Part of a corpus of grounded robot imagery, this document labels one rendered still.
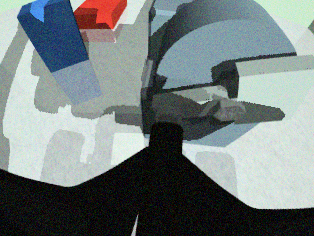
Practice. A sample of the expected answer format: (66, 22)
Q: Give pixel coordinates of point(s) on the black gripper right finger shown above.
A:
(205, 209)

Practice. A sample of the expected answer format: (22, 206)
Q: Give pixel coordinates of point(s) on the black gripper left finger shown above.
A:
(106, 205)

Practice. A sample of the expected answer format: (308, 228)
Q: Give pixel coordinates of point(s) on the red block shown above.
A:
(99, 14)

